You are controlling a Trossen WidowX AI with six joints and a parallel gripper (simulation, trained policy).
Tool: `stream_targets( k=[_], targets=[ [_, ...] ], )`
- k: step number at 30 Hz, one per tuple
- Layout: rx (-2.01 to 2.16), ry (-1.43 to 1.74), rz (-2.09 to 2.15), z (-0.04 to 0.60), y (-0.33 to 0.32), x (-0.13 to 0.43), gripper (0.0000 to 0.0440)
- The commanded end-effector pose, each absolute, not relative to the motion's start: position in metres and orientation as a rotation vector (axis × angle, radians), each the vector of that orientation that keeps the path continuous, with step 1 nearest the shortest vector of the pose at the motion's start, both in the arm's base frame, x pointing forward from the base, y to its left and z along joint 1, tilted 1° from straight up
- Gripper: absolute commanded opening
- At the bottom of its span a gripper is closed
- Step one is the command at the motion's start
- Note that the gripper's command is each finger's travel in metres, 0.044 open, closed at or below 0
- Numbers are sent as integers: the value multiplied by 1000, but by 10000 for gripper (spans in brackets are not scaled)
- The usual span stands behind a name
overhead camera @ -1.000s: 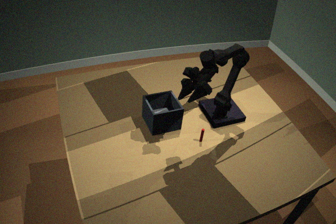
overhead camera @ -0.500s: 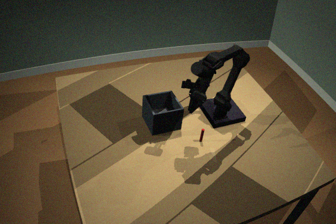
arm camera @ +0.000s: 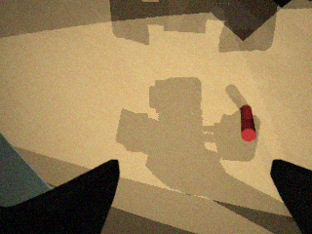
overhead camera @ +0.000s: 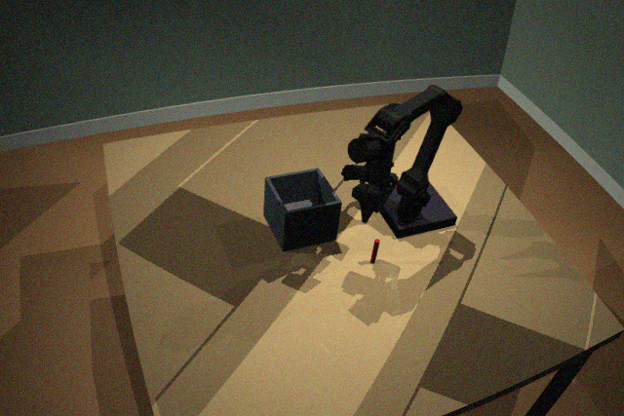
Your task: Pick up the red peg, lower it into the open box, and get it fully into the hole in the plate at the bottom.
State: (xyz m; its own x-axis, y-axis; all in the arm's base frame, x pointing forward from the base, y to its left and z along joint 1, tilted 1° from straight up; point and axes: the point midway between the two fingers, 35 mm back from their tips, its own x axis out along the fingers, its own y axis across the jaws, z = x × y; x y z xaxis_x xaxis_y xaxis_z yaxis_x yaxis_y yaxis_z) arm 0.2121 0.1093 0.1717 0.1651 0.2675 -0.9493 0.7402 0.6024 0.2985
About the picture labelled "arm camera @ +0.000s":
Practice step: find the dark red peg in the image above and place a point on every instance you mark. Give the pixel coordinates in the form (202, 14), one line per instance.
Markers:
(247, 123)

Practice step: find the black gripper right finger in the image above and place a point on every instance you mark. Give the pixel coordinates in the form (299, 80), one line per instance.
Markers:
(294, 184)

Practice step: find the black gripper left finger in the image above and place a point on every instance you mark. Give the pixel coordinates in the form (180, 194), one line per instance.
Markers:
(79, 206)

